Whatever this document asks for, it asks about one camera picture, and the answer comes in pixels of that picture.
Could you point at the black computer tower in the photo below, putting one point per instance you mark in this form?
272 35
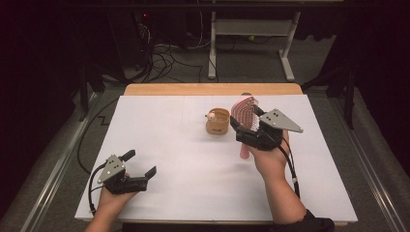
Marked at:
129 35

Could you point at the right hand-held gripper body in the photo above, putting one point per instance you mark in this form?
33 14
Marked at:
262 140

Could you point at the dark stand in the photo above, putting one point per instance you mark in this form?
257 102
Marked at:
93 83
341 87

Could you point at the person's black sleeve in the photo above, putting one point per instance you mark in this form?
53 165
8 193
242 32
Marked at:
309 224

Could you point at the person's right hand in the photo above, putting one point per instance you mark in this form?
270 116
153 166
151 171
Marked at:
270 162

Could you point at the pink hairbrush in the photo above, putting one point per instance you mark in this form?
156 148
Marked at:
245 112

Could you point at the metal floor rail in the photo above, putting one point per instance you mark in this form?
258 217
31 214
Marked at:
367 161
54 174

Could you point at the white table board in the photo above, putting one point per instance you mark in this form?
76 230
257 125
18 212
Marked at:
193 174

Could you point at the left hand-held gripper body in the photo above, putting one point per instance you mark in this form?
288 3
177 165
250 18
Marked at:
124 184

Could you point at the white metal desk frame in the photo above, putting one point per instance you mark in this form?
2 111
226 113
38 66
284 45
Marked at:
251 27

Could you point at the person's left hand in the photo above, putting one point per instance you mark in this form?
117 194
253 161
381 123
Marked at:
111 201

